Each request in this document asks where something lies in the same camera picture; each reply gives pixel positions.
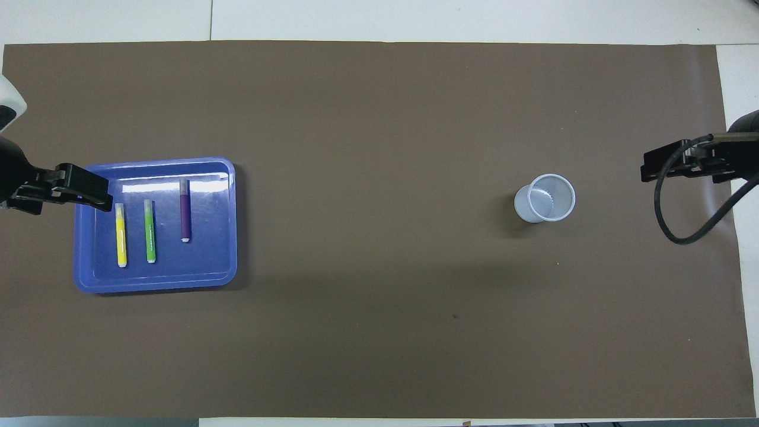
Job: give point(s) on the blue plastic tray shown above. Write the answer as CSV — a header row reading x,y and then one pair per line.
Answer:
x,y
201,261

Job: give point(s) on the translucent plastic cup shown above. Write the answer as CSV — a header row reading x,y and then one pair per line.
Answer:
x,y
551,198

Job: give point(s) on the green marker pen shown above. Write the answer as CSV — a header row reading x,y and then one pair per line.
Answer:
x,y
150,234

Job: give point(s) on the yellow marker pen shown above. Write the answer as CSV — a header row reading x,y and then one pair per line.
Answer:
x,y
121,237

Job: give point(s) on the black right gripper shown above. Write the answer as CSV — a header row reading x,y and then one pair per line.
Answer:
x,y
744,154

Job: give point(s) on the brown table mat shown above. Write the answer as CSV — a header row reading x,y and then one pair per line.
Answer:
x,y
379,178

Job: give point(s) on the purple marker pen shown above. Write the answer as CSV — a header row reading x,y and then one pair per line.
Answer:
x,y
185,213

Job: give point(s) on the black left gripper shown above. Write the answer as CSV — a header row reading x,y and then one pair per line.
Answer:
x,y
15,172

